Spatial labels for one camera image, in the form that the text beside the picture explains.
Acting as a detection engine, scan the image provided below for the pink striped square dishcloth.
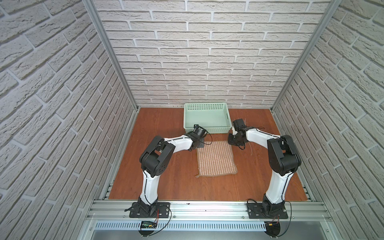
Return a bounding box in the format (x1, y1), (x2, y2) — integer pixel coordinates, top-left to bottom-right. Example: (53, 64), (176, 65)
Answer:
(196, 141), (238, 178)

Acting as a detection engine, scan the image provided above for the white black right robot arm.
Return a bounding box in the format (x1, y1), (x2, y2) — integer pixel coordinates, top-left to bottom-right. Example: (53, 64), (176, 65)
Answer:
(228, 119), (302, 212)

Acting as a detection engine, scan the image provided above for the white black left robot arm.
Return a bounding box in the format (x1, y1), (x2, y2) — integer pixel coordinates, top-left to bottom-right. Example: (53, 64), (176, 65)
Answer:
(139, 125), (210, 209)

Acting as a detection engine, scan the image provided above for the mint green perforated plastic basket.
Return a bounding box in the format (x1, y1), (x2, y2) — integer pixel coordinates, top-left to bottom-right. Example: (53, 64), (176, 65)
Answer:
(184, 103), (232, 134)

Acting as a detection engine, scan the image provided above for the right black controller board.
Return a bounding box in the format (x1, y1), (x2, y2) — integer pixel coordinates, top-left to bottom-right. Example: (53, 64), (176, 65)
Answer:
(265, 222), (281, 238)

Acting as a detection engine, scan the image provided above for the black controller board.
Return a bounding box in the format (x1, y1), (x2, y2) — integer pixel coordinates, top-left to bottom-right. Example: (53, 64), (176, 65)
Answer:
(140, 221), (158, 230)
(265, 222), (281, 238)

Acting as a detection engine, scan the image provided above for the left black controller board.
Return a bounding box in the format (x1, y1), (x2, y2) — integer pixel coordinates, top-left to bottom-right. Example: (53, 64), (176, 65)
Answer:
(140, 221), (158, 230)

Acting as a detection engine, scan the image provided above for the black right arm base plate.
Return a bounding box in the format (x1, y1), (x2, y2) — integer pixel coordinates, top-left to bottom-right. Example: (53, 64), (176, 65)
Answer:
(247, 201), (289, 220)

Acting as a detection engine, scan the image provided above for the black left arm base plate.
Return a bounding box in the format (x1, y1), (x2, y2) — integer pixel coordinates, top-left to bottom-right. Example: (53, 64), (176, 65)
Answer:
(125, 201), (171, 219)

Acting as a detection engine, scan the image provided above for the white slotted cable duct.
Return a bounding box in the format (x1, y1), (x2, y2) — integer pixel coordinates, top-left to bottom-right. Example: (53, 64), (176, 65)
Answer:
(94, 221), (266, 232)

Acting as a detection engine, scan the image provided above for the aluminium left base rail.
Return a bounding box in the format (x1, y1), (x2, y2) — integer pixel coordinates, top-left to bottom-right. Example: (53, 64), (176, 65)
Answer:
(97, 108), (140, 200)

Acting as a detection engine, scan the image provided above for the aluminium front frame rail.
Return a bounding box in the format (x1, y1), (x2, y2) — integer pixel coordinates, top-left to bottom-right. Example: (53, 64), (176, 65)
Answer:
(86, 200), (333, 222)

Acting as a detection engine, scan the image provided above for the aluminium corner post right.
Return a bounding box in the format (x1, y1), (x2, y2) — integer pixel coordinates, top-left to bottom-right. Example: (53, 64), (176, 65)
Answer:
(271, 0), (342, 113)

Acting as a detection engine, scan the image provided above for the aluminium corner post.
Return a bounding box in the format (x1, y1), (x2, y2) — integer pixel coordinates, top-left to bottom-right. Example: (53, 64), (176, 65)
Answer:
(83, 0), (140, 112)
(271, 0), (342, 113)

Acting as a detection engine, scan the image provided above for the aluminium corner post left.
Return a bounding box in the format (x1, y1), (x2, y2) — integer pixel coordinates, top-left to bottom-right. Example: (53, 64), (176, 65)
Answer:
(83, 0), (140, 112)

